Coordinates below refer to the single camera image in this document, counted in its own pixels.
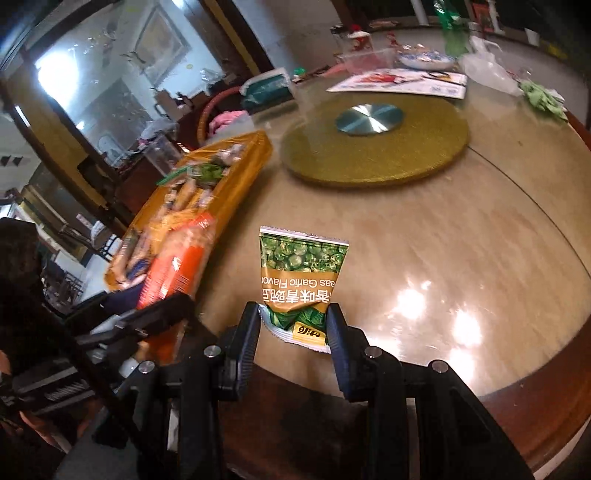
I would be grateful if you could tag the white red jar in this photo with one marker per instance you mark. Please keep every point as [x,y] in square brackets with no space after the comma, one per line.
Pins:
[359,40]

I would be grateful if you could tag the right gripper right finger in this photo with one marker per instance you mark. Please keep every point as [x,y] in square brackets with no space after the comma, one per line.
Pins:
[422,421]

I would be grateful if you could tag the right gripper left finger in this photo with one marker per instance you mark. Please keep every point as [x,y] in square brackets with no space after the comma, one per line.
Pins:
[170,425]

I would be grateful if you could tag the blue patterned plate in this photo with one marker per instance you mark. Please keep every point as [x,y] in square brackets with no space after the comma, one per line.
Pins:
[427,60]

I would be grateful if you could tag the clear plastic pitcher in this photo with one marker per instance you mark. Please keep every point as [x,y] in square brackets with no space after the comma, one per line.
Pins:
[162,153]

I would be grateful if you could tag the white plastic bag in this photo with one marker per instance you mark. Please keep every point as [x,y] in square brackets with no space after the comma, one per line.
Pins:
[482,67]

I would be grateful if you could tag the printed advertising poster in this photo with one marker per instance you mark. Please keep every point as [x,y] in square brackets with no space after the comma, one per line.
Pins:
[451,85]

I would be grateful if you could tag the pink cloth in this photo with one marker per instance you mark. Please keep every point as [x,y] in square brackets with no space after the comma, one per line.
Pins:
[223,120]

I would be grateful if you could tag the green pea packet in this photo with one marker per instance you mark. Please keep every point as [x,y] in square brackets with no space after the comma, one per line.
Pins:
[298,273]

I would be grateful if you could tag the orange soda cracker pack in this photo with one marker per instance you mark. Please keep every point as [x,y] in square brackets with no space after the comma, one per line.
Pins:
[180,263]

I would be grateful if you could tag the green crumpled cloth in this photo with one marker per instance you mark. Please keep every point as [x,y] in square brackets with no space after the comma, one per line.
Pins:
[544,100]

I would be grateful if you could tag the clear plastic container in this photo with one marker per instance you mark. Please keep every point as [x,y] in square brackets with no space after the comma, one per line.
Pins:
[369,60]

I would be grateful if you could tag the gold glitter turntable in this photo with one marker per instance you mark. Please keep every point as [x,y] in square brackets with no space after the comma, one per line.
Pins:
[432,135]

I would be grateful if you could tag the teal tissue box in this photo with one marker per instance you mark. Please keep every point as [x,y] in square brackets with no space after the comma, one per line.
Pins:
[266,90]

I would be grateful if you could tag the yellow taped tray box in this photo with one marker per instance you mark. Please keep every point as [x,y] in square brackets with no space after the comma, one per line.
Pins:
[214,179]

